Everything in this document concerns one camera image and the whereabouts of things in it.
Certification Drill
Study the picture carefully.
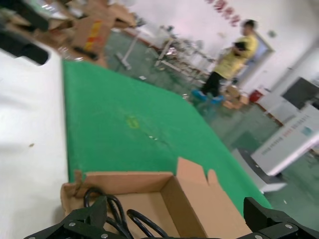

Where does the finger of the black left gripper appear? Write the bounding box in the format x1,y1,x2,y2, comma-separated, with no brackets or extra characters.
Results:
0,28,50,66
9,0,50,32

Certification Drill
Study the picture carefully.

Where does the grey machine base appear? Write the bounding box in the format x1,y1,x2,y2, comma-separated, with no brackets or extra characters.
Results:
231,146,287,194

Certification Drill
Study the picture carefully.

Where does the black power cord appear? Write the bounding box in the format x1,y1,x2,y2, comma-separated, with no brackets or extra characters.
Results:
83,187,171,239

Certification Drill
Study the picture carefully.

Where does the brown cardboard carton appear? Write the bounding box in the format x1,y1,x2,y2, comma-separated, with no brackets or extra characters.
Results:
86,0,138,29

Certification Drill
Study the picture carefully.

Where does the red bin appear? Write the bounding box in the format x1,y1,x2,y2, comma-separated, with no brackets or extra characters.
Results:
250,89,265,103

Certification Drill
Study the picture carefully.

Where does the person in yellow shirt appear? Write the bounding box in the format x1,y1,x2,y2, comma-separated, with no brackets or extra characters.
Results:
191,19,260,105

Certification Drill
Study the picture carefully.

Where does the black monitor screen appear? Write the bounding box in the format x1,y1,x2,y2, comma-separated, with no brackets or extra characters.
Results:
281,76,319,110

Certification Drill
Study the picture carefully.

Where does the small cardboard box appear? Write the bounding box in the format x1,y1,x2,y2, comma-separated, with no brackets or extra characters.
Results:
227,85,242,100
222,95,250,110

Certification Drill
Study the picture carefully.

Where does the green table cloth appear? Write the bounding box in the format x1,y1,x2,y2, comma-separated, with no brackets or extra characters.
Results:
61,59,273,213

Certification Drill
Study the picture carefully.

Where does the white table frame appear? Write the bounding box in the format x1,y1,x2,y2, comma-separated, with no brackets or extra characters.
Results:
115,31,140,71

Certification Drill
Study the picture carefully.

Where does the open brown cardboard box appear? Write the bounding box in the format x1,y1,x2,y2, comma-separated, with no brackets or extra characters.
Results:
60,156,253,239

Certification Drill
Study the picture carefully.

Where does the metal workbench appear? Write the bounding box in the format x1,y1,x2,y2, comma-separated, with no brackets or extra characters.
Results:
154,24,215,87

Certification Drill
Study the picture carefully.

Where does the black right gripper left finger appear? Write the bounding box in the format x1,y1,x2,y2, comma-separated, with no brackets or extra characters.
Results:
21,196,113,239

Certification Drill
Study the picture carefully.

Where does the large taped cardboard box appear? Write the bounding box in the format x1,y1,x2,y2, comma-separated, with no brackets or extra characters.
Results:
71,13,115,68

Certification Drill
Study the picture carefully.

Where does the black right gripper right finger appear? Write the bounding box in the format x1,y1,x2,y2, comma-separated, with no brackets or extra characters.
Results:
238,196,319,239

